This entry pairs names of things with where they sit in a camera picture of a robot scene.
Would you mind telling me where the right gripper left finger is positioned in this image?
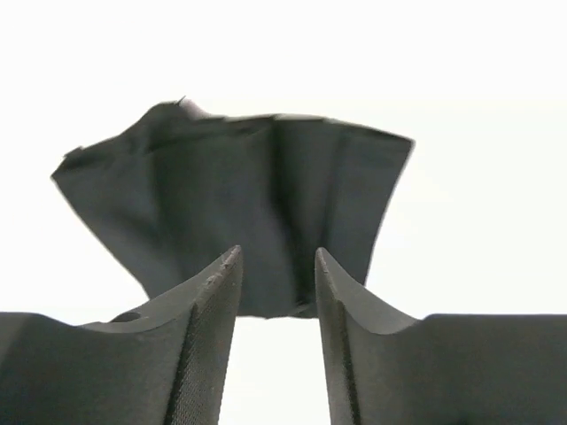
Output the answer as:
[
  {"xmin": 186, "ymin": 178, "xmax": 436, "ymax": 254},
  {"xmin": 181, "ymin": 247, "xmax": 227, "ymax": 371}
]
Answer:
[{"xmin": 1, "ymin": 247, "xmax": 243, "ymax": 424}]

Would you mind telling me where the black pleated skirt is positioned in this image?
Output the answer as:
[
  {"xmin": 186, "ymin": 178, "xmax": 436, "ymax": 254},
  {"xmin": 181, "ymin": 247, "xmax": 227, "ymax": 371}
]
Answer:
[{"xmin": 52, "ymin": 103, "xmax": 413, "ymax": 319}]

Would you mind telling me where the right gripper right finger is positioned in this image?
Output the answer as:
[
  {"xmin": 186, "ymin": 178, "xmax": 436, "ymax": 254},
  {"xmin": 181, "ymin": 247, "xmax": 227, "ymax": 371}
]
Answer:
[{"xmin": 315, "ymin": 249, "xmax": 566, "ymax": 424}]

